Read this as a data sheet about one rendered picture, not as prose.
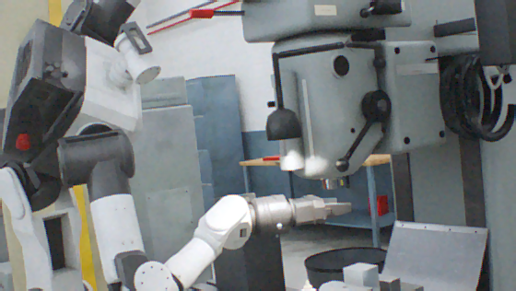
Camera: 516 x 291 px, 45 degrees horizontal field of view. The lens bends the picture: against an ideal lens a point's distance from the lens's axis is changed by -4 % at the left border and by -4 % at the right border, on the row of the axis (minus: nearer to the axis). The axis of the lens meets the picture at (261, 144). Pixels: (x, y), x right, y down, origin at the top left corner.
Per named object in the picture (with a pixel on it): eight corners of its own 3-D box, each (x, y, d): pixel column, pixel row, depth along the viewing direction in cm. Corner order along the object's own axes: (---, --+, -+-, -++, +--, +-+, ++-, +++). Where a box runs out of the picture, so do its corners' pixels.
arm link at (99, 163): (77, 201, 124) (65, 137, 128) (76, 212, 132) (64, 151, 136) (134, 192, 129) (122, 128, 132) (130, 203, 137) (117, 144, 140)
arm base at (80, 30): (51, 44, 155) (82, 30, 149) (61, 2, 160) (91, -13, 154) (94, 72, 166) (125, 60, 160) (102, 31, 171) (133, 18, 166)
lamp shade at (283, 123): (259, 141, 130) (255, 110, 130) (279, 137, 136) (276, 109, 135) (288, 139, 126) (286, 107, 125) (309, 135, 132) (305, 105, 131)
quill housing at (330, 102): (334, 181, 134) (316, 28, 132) (274, 180, 150) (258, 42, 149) (394, 168, 145) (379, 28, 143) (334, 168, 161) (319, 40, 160)
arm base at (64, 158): (66, 205, 130) (61, 158, 124) (58, 171, 140) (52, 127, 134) (136, 192, 135) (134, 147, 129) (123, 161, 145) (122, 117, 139)
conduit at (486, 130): (476, 146, 135) (466, 50, 134) (419, 148, 148) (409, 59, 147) (521, 136, 146) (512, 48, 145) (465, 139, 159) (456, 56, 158)
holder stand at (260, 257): (249, 301, 175) (240, 230, 174) (215, 286, 194) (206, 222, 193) (287, 291, 181) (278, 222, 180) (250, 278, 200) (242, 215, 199)
